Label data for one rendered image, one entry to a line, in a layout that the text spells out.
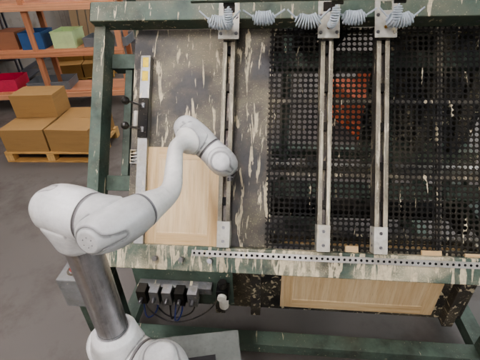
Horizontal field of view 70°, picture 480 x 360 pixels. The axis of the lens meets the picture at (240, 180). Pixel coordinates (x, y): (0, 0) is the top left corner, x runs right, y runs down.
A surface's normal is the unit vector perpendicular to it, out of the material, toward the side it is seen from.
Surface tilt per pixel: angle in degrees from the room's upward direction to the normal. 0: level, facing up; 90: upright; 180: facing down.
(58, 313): 0
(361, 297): 90
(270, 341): 0
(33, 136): 90
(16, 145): 90
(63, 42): 90
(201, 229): 54
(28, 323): 0
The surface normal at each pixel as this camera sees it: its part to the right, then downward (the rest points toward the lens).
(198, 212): -0.09, -0.04
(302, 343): -0.03, -0.83
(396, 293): -0.09, 0.55
